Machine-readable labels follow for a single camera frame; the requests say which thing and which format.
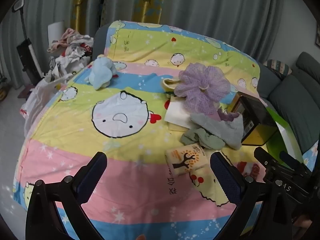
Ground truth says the yellow tissue packet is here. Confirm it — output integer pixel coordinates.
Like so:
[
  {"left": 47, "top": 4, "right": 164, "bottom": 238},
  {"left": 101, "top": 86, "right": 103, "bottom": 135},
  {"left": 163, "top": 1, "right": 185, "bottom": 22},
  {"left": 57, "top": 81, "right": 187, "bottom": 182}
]
[{"left": 165, "top": 144, "right": 211, "bottom": 178}]

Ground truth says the black and yellow box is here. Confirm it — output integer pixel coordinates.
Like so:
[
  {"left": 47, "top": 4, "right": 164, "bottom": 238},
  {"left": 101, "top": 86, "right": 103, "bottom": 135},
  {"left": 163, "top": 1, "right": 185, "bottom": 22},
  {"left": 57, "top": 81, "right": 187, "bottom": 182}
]
[{"left": 227, "top": 92, "right": 279, "bottom": 146}]

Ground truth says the purple mesh bath pouf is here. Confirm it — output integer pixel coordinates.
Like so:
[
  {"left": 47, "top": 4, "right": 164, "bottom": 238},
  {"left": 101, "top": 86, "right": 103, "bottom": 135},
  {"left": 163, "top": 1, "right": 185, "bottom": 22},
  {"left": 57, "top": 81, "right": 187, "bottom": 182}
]
[{"left": 174, "top": 63, "right": 232, "bottom": 115}]

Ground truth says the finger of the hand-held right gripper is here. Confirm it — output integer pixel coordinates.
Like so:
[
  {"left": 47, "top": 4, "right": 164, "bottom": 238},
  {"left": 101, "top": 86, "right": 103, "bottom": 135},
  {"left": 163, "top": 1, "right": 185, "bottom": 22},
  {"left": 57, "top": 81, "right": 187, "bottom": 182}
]
[
  {"left": 254, "top": 147, "right": 277, "bottom": 167},
  {"left": 279, "top": 151, "right": 307, "bottom": 171}
]

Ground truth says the pile of clothes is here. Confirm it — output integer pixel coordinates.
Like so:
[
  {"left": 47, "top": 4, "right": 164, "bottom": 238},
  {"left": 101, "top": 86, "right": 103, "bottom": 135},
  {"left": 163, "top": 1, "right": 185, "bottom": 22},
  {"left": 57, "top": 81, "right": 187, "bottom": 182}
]
[{"left": 47, "top": 28, "right": 94, "bottom": 81}]

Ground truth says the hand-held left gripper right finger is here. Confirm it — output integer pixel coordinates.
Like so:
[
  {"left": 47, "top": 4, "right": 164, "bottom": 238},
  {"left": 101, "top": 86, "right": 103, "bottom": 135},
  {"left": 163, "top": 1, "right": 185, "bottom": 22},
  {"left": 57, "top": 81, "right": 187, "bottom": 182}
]
[{"left": 210, "top": 151, "right": 293, "bottom": 240}]

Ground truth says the grey cloth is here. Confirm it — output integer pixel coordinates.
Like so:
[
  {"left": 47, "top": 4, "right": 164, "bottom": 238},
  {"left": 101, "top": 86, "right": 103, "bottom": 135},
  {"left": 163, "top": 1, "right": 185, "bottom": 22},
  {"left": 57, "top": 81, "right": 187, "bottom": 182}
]
[{"left": 190, "top": 108, "right": 244, "bottom": 150}]

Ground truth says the black upright vacuum cleaner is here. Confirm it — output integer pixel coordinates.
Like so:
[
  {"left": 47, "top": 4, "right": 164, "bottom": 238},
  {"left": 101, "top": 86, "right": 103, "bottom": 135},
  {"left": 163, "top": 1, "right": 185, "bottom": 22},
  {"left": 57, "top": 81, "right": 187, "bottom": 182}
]
[{"left": 11, "top": 0, "right": 43, "bottom": 86}]

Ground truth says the yellow green sponge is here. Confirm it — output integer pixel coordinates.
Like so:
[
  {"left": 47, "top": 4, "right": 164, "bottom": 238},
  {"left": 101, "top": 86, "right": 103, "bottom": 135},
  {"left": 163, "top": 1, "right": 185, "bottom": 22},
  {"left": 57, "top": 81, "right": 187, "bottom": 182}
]
[{"left": 162, "top": 78, "right": 185, "bottom": 98}]

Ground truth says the light blue plush toy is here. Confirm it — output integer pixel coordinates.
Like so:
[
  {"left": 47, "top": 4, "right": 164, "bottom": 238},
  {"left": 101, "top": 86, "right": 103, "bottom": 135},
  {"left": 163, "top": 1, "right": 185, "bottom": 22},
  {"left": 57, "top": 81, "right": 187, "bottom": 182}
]
[{"left": 84, "top": 54, "right": 119, "bottom": 90}]

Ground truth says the grey sofa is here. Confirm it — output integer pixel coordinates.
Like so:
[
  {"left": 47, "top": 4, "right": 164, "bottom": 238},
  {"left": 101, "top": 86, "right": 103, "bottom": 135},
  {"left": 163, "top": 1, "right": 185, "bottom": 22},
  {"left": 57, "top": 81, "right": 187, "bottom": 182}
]
[{"left": 257, "top": 52, "right": 320, "bottom": 155}]

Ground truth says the cream flat cardboard package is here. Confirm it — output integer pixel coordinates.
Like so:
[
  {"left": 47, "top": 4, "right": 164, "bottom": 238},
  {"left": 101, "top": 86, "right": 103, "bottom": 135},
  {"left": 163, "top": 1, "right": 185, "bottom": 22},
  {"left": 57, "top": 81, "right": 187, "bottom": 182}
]
[{"left": 164, "top": 97, "right": 197, "bottom": 132}]

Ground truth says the green paper bag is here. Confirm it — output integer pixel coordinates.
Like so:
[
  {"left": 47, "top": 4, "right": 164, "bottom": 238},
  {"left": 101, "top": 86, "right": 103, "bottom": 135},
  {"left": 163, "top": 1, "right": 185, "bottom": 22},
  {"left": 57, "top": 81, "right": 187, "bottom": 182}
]
[{"left": 264, "top": 106, "right": 304, "bottom": 161}]

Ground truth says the cartoon printed striped blanket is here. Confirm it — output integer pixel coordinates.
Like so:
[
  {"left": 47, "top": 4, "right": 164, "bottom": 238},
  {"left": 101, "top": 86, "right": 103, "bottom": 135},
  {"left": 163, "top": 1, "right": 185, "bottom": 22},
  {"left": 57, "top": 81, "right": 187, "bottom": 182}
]
[{"left": 14, "top": 20, "right": 312, "bottom": 240}]

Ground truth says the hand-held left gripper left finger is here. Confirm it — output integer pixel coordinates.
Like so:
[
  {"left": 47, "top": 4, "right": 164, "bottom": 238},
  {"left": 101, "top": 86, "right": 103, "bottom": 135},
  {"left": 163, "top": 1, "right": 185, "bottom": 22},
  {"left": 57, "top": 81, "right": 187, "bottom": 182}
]
[{"left": 25, "top": 151, "right": 108, "bottom": 240}]

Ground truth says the grey chair back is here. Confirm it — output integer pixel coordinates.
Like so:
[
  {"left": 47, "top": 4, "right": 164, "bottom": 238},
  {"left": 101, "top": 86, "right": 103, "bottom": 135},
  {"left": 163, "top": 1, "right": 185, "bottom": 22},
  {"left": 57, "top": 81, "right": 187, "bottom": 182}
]
[{"left": 92, "top": 26, "right": 111, "bottom": 58}]

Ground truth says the grey curtain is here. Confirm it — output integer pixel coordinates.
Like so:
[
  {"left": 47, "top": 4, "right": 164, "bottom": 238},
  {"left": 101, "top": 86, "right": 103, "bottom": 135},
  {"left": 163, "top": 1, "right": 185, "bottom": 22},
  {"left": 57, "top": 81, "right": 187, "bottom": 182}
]
[{"left": 0, "top": 0, "right": 310, "bottom": 88}]

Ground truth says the yellow printed curtain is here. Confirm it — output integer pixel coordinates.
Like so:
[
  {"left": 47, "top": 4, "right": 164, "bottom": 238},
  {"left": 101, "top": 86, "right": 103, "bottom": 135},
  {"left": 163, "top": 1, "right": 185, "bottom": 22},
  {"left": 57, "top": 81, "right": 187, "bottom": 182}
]
[
  {"left": 134, "top": 0, "right": 168, "bottom": 26},
  {"left": 70, "top": 0, "right": 91, "bottom": 34}
]

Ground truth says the green cloth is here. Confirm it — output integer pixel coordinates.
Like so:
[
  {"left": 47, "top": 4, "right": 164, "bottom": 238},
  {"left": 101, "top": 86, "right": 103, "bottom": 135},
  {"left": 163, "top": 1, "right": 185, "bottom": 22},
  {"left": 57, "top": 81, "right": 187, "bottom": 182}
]
[{"left": 180, "top": 127, "right": 225, "bottom": 149}]

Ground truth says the white plastic bag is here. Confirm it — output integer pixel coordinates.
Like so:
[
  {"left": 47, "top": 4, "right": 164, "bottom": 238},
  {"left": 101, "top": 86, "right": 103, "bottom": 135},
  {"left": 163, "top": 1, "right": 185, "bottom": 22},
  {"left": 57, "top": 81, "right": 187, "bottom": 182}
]
[{"left": 20, "top": 73, "right": 73, "bottom": 136}]

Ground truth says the patterned cushion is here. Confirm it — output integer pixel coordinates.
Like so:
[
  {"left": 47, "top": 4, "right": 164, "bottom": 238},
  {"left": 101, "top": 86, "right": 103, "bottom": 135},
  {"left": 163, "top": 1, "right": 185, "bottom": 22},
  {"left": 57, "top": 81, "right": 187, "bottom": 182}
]
[{"left": 265, "top": 59, "right": 292, "bottom": 79}]

